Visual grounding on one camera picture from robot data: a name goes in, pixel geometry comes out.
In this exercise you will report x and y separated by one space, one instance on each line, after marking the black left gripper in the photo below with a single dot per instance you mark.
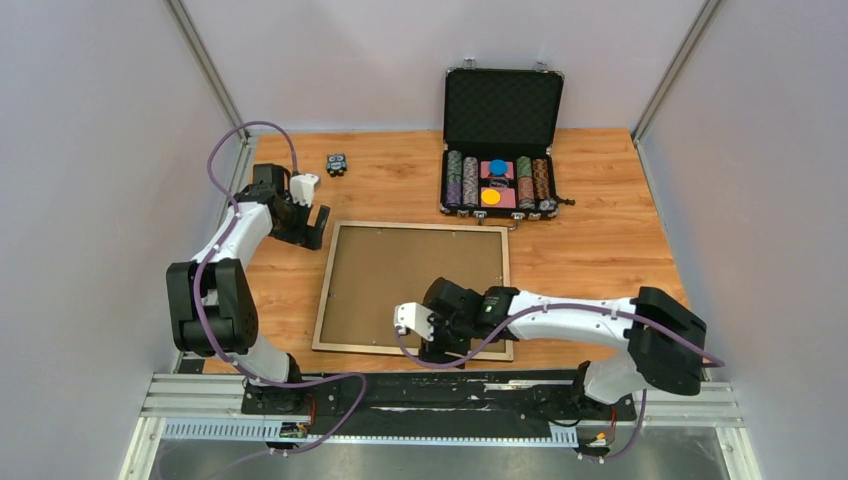
306 233

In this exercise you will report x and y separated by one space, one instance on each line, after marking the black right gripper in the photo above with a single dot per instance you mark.
436 350

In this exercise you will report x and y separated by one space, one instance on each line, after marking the light wooden picture frame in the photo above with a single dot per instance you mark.
324 298

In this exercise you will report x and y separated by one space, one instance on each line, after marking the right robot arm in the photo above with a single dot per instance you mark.
659 342

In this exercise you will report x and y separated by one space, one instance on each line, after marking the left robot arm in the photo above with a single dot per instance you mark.
211 305

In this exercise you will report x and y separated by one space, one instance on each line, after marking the small blue owl toy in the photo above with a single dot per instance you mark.
336 165

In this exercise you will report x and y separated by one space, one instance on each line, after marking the yellow poker chip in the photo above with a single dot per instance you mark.
490 197

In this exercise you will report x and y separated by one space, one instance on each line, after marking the grey purple chip column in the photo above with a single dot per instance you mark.
470 179

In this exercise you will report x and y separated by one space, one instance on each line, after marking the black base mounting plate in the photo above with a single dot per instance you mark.
523 404

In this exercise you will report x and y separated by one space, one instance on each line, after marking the green poker chip column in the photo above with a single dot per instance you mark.
525 186

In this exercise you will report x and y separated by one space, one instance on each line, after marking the red playing card deck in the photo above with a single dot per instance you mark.
484 171

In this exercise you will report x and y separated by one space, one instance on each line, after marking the dark green chip column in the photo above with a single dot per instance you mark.
454 173

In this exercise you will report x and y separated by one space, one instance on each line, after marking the blue poker chip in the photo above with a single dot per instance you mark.
498 167

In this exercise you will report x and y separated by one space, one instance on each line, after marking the orange brown chip column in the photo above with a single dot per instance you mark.
541 178

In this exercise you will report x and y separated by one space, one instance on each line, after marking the black poker chip case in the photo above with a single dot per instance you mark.
501 114

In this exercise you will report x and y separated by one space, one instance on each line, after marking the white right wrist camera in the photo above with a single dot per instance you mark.
413 317

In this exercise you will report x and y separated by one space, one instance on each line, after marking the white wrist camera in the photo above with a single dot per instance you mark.
413 317
303 187

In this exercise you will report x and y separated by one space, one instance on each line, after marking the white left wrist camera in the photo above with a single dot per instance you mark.
303 187

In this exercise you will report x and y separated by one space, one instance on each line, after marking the aluminium front rail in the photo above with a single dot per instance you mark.
208 407

